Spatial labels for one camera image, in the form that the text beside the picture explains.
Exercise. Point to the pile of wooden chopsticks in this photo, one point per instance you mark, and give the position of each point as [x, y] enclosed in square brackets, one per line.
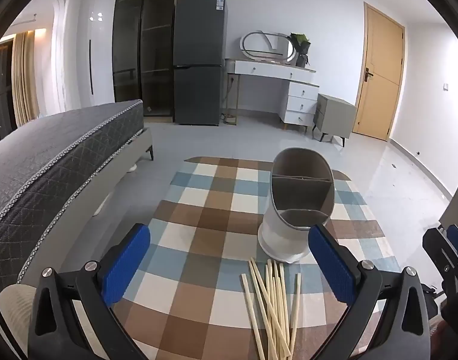
[275, 315]

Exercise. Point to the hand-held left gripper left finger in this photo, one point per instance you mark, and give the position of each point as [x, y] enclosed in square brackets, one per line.
[127, 262]

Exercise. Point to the oval vanity mirror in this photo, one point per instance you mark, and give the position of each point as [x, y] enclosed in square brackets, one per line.
[281, 45]

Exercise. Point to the white bed leg pad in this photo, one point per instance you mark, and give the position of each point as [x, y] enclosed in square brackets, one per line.
[132, 167]

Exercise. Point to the yellow wooden door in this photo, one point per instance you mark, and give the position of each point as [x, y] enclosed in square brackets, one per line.
[379, 63]

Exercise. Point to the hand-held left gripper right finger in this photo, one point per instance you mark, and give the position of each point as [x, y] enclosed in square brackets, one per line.
[332, 266]

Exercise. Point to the white dressing table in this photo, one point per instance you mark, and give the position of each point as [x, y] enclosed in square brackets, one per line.
[266, 69]

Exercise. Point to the grey quilted mattress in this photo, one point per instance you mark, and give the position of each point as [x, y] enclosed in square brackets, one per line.
[45, 157]

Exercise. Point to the dark grey refrigerator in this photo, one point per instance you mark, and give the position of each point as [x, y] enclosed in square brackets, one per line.
[198, 45]

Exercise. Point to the glossy white wardrobe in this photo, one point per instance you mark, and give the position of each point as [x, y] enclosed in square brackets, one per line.
[97, 63]

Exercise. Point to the grey and white utensil holder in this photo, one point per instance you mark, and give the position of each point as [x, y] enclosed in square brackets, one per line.
[281, 240]

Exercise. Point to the beige curtain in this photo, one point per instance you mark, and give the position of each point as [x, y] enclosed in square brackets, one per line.
[24, 82]

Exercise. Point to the dark glass wardrobe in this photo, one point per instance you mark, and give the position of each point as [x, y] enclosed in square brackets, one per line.
[153, 45]

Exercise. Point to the plaid tablecloth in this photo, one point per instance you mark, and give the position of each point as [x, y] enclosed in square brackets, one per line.
[210, 210]

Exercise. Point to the beige seat cushion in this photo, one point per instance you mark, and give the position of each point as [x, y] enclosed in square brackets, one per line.
[13, 303]

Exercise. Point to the dark window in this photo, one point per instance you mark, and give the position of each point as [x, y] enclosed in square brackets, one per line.
[0, 93]

